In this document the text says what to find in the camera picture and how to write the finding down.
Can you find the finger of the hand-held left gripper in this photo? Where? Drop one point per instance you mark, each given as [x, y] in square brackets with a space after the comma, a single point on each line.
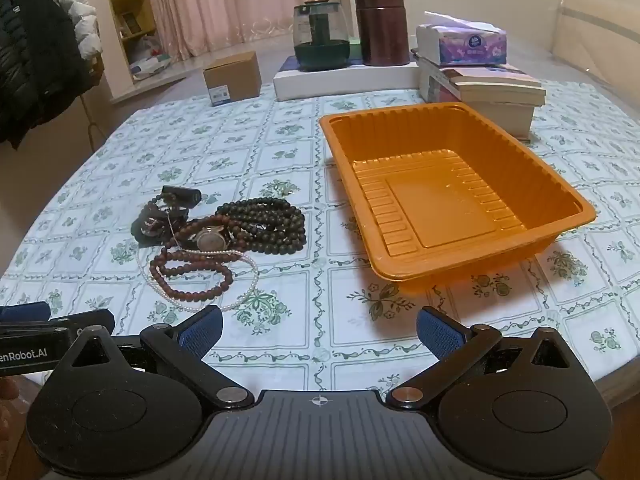
[25, 311]
[85, 321]

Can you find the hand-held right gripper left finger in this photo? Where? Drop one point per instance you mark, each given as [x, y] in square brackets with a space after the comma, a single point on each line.
[202, 329]

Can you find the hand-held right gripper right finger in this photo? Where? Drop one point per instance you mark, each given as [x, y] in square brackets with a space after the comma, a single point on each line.
[440, 332]

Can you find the orange plastic tray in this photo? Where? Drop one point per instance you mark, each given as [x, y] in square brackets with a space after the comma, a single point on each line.
[450, 210]

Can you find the black glossy rectangular case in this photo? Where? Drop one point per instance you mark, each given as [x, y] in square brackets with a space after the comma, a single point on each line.
[182, 196]

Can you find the floral tablecloth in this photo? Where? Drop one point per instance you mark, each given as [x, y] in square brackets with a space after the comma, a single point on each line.
[280, 150]

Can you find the beige paperback book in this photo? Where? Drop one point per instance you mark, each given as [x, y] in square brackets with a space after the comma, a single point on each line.
[500, 91]

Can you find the black puffer jacket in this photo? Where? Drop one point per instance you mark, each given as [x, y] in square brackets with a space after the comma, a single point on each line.
[35, 60]

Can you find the brown cardboard box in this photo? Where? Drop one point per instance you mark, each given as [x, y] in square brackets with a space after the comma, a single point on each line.
[232, 77]

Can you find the flat white box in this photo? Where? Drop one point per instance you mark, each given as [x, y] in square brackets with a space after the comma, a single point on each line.
[345, 82]

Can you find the white plastic bag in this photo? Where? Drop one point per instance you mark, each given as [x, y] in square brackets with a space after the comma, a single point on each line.
[150, 60]

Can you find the thin dark book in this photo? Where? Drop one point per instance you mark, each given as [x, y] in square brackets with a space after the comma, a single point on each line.
[425, 57]

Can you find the purple white tissue pack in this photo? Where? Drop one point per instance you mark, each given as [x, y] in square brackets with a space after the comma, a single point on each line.
[470, 45]

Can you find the small green box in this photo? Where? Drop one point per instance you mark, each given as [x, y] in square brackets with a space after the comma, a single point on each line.
[355, 49]

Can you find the green glass humidifier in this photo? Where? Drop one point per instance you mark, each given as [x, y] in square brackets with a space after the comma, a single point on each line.
[320, 55]

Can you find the white puffer jacket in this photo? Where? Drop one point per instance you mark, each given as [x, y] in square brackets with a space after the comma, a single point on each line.
[82, 15]

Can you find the brown cylindrical canister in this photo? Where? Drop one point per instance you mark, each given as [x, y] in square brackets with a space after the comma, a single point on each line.
[382, 25]

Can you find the yellow wooden bookshelf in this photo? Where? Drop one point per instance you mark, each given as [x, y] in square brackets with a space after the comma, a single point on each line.
[145, 10]

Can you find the pink curtain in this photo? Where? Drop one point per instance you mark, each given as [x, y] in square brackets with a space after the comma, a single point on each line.
[225, 5]

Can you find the plastic covered headboard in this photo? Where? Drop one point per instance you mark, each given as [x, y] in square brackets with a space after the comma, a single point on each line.
[600, 30]

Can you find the small picture frame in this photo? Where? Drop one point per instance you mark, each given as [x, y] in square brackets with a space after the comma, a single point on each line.
[131, 22]

